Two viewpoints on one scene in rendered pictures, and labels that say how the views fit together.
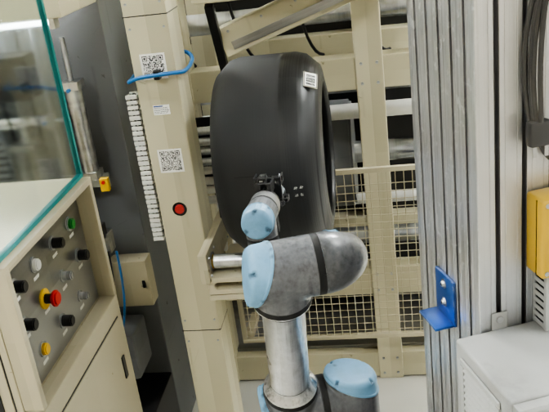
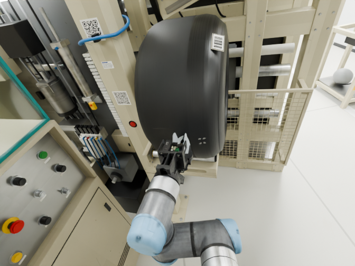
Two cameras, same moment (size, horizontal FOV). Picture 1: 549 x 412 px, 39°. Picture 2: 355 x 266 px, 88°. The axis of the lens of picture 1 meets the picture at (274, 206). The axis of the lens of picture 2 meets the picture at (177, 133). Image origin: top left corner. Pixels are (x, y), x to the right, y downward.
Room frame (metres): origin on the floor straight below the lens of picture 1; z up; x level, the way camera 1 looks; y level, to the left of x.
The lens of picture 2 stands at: (1.49, -0.09, 1.63)
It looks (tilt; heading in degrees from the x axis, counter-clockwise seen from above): 41 degrees down; 13
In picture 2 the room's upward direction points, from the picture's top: 13 degrees counter-clockwise
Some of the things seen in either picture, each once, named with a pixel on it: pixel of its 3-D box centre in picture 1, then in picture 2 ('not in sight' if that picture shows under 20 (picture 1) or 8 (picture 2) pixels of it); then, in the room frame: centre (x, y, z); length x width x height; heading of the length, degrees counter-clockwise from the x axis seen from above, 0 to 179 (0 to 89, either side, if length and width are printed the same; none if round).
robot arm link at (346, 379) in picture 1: (349, 393); not in sight; (1.42, -0.11, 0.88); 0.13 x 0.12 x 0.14; 96
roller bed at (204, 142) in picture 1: (218, 160); not in sight; (2.67, 0.18, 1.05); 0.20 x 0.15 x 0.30; 81
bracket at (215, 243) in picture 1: (216, 242); (158, 135); (2.29, 0.20, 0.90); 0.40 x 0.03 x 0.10; 171
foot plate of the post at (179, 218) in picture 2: not in sight; (172, 206); (2.28, 0.28, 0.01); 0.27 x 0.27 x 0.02; 81
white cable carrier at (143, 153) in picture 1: (149, 167); (112, 99); (2.26, 0.37, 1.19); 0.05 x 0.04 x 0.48; 171
